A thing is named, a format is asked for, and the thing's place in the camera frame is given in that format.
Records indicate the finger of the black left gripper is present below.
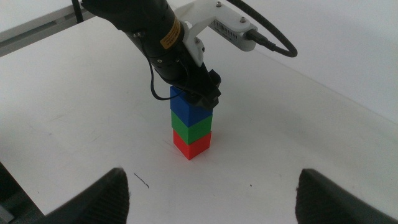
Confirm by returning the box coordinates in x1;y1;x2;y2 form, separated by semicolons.
186;89;222;110

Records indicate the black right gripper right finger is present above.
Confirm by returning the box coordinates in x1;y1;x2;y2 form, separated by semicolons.
294;168;398;224

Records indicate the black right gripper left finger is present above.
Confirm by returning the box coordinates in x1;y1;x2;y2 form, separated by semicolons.
37;167;131;224

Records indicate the blue cube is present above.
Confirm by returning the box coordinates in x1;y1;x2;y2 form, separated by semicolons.
169;86;214;128

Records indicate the green cube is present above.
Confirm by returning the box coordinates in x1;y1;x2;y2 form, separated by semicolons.
170;111;213;146

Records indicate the red cube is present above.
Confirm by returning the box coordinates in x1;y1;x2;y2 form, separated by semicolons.
172;129;213;161

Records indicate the thin black wire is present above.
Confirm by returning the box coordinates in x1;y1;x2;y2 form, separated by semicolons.
141;30;190;101

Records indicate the white wrist camera with mount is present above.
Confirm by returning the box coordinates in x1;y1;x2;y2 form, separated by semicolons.
174;0;259;68

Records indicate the black braided camera cable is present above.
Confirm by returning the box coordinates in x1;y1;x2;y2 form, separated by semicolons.
225;0;299;58

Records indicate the grey metal frame rail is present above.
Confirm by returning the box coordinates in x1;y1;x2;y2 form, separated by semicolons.
0;4;96;58

